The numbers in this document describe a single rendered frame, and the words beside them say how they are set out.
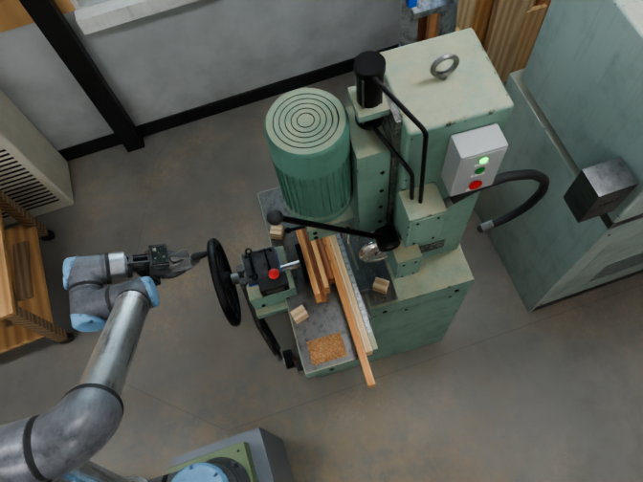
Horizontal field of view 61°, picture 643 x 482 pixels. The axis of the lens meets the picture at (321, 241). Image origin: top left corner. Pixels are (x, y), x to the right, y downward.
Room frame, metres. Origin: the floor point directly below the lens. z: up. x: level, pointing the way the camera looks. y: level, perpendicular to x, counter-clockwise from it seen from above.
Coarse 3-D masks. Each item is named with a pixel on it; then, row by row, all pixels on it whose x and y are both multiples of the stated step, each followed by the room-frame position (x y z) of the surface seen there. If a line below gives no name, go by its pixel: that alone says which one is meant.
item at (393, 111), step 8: (384, 80) 0.73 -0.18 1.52; (392, 104) 0.67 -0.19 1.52; (392, 112) 0.65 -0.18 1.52; (384, 120) 0.68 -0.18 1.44; (392, 120) 0.64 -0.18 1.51; (400, 120) 0.62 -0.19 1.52; (384, 128) 0.68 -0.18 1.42; (392, 128) 0.63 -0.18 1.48; (400, 128) 0.62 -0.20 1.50; (392, 136) 0.63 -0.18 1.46; (400, 136) 0.62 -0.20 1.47; (392, 144) 0.63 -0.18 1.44; (392, 160) 0.62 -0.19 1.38; (392, 168) 0.62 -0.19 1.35; (392, 176) 0.62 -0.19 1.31; (392, 184) 0.62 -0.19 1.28; (392, 192) 0.62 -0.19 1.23; (392, 200) 0.62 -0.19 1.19; (392, 208) 0.62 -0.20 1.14
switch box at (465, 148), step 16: (480, 128) 0.60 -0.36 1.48; (496, 128) 0.59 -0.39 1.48; (464, 144) 0.57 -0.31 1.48; (480, 144) 0.56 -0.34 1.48; (496, 144) 0.56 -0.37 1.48; (448, 160) 0.58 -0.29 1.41; (464, 160) 0.54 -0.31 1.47; (496, 160) 0.55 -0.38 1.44; (448, 176) 0.57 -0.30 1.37; (464, 176) 0.54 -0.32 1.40; (480, 176) 0.54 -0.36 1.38; (464, 192) 0.54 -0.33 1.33
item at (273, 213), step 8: (272, 216) 0.52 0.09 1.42; (280, 216) 0.52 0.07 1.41; (288, 216) 0.53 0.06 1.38; (272, 224) 0.51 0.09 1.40; (296, 224) 0.52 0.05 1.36; (304, 224) 0.53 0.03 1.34; (312, 224) 0.53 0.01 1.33; (320, 224) 0.54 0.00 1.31; (344, 232) 0.54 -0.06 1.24; (352, 232) 0.54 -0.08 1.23; (360, 232) 0.54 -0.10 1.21; (368, 232) 0.55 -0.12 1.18; (376, 232) 0.57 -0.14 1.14; (384, 232) 0.56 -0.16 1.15; (392, 232) 0.56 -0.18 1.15; (376, 240) 0.55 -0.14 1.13; (384, 240) 0.54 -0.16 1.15; (392, 240) 0.53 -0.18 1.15; (384, 248) 0.53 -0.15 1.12; (392, 248) 0.53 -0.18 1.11
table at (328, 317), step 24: (264, 192) 0.88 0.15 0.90; (264, 216) 0.80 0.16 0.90; (288, 240) 0.70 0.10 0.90; (336, 288) 0.52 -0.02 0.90; (264, 312) 0.50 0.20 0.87; (288, 312) 0.48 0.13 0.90; (312, 312) 0.46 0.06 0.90; (336, 312) 0.45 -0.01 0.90; (312, 336) 0.39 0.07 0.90; (336, 360) 0.32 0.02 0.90
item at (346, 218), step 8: (344, 216) 0.66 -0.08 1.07; (352, 216) 0.66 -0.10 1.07; (328, 224) 0.65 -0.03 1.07; (336, 224) 0.65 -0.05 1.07; (344, 224) 0.65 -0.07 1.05; (352, 224) 0.65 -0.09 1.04; (312, 232) 0.64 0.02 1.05; (320, 232) 0.64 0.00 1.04; (328, 232) 0.64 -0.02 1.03; (336, 232) 0.65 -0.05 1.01; (312, 240) 0.64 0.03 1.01
